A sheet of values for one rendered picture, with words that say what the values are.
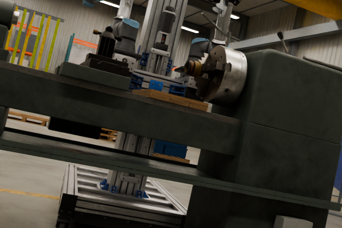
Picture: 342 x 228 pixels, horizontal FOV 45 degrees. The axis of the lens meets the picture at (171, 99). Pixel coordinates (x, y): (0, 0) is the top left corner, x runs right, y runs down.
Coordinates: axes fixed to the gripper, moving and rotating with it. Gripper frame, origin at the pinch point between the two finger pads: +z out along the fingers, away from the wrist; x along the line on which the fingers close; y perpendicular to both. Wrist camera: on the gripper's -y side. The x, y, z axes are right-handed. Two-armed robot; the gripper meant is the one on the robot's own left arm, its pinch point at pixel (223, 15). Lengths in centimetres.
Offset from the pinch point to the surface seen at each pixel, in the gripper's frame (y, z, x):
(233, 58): -10.8, 18.1, -7.0
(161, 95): 24, 46, -13
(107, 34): 52, 15, -25
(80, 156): 56, 81, -14
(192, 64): 6.8, 21.6, -18.7
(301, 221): -59, 92, -19
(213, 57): -6.3, 11.8, -21.2
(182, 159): -273, -130, -674
